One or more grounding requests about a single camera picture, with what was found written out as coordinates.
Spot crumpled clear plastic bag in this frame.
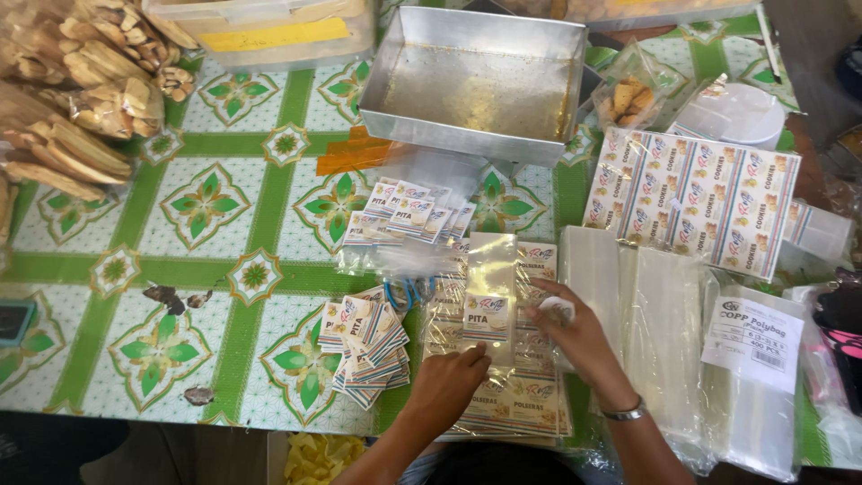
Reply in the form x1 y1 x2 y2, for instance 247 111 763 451
783 283 862 469

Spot rectangular metal baking tray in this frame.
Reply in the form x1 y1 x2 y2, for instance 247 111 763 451
357 6 589 168

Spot small black pad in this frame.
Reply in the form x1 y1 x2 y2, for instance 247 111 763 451
0 299 39 348

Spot thin white stick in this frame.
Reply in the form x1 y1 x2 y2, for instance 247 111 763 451
753 3 783 86

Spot printed sticker sheet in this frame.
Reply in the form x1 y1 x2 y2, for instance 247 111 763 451
582 127 803 282

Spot green patterned tablecloth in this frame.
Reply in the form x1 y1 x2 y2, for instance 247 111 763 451
0 0 833 469

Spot clear plastic tub yellow label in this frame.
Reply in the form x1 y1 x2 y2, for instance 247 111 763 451
141 0 378 74

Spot heap of bagged biscuits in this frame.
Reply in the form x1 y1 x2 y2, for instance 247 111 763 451
0 0 202 245

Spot polybag pack with white label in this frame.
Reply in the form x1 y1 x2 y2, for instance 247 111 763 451
699 284 809 483

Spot stack of labelled flat pouches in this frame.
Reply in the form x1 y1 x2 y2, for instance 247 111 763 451
423 237 575 444

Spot pile of loose label stickers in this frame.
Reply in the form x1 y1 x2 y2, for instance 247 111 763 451
317 286 412 411

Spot small bag of cookies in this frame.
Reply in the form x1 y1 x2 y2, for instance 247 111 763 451
591 39 676 133

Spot blue handled scissors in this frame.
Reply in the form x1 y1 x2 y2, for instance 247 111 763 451
384 275 437 312

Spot white sticker backing piece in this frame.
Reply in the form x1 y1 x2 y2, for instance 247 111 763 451
539 296 577 326

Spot clear labelled bag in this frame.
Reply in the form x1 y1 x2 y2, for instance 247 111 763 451
463 232 518 359

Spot white round plastic lids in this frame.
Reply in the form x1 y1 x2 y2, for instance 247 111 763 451
665 81 787 151

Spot silver wrist bracelet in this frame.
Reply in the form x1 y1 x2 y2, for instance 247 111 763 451
601 395 649 423

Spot heap of small labelled packets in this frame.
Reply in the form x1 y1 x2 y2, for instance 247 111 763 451
335 176 480 278

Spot orange tape strips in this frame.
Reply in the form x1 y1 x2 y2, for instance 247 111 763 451
316 126 393 176

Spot black and pink pouch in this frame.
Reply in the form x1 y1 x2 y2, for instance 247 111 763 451
811 267 862 417

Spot wide clear polybag stack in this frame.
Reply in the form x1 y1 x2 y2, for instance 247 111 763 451
618 245 717 476

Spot small clear plastic box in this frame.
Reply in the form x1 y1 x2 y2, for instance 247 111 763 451
783 199 854 265

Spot yellow plastic bag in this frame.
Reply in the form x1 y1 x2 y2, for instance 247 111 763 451
283 431 369 485

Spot person's left hand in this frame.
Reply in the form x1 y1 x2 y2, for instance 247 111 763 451
402 341 494 439

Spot narrow clear polybag stack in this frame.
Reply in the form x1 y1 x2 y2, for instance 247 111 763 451
558 225 625 373

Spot person's right hand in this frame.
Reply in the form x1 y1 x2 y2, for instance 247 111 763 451
524 278 618 389

